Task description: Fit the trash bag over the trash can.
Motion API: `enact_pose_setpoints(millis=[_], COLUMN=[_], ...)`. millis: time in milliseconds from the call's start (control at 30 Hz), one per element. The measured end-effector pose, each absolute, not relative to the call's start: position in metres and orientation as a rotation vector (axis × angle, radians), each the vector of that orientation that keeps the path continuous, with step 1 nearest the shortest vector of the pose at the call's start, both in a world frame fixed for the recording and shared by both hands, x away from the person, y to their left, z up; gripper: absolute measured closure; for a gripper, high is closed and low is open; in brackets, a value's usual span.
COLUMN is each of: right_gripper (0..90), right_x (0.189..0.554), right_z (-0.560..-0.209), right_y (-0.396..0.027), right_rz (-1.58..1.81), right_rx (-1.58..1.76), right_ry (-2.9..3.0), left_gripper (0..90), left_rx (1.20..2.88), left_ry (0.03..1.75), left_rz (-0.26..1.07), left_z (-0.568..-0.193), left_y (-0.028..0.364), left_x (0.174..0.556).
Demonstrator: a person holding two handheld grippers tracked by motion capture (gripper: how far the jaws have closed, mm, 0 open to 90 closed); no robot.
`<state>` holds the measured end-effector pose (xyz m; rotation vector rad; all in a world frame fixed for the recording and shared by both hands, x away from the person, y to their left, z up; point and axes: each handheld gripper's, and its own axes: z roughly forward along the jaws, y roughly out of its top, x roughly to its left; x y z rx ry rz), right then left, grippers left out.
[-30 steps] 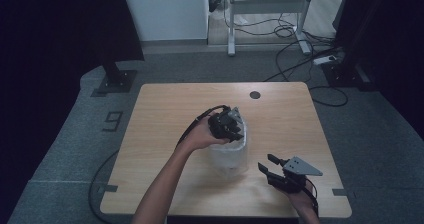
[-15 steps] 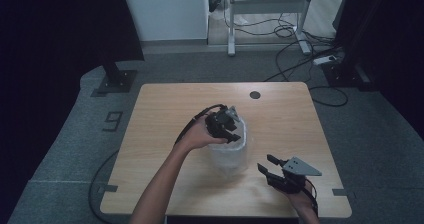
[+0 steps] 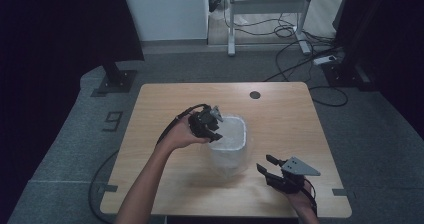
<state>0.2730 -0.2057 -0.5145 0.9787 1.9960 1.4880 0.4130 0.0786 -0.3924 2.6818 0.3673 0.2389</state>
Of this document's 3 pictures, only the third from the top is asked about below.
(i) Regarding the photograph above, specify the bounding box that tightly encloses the white cabinet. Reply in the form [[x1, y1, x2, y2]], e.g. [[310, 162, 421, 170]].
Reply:
[[120, 0, 210, 42]]

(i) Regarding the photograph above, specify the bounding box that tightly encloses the white power strip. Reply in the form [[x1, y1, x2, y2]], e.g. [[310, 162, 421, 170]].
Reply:
[[312, 54, 337, 66]]

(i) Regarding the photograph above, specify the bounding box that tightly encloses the person's right hand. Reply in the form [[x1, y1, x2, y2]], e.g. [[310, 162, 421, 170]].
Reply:
[[285, 178, 318, 216]]

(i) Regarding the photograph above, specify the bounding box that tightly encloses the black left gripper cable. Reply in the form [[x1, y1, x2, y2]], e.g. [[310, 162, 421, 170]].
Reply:
[[155, 103, 210, 146]]

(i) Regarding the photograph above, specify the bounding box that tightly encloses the tangle of black cables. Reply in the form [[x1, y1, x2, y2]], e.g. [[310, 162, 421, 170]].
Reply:
[[222, 0, 344, 82]]

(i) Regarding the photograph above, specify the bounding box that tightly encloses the dark curtain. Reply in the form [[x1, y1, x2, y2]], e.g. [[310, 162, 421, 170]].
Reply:
[[0, 0, 145, 215]]

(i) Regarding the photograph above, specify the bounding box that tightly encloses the black stand with base plate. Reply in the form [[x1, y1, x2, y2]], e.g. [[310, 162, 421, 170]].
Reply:
[[90, 61, 139, 98]]

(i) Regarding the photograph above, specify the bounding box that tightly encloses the person's left hand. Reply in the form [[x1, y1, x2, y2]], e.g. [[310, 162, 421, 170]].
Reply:
[[157, 115, 212, 152]]

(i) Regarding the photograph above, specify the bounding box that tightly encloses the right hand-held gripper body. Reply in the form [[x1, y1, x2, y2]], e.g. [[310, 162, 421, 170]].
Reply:
[[266, 155, 322, 195]]

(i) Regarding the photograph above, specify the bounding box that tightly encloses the clear plastic bin bag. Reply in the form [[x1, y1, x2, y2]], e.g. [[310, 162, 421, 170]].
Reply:
[[207, 112, 255, 180]]

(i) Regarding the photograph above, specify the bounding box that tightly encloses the black stand base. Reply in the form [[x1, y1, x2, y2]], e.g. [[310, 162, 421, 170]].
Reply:
[[320, 61, 372, 89]]

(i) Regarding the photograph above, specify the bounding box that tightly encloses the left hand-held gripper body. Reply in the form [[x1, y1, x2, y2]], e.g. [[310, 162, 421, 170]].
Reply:
[[187, 104, 225, 139]]

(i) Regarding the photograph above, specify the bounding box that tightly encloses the white plastic trash bin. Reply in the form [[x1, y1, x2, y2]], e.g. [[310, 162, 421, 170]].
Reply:
[[207, 115, 249, 179]]

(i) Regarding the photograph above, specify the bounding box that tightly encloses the white metal desk frame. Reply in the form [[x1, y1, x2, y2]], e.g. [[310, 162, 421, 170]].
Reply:
[[224, 0, 316, 57]]

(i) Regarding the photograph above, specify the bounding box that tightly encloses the black looped floor cable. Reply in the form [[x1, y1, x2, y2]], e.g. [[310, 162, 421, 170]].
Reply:
[[307, 85, 350, 108]]

